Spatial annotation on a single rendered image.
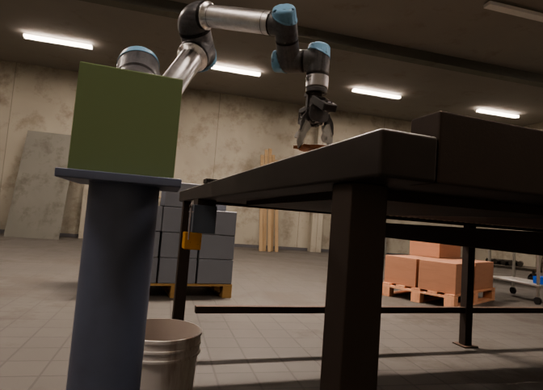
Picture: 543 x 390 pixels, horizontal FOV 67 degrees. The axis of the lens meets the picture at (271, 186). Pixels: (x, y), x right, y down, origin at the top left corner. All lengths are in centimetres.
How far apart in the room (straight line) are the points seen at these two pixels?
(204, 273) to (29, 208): 674
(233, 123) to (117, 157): 1003
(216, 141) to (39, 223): 445
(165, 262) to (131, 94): 299
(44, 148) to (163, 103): 968
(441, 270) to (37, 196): 832
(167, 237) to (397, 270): 266
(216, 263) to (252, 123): 744
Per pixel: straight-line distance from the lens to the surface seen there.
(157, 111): 108
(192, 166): 1075
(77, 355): 112
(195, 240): 200
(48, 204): 1023
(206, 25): 156
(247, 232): 1089
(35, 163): 1061
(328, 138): 137
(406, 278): 505
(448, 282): 485
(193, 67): 153
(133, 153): 106
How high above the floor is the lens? 79
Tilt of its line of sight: 4 degrees up
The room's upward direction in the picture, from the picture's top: 4 degrees clockwise
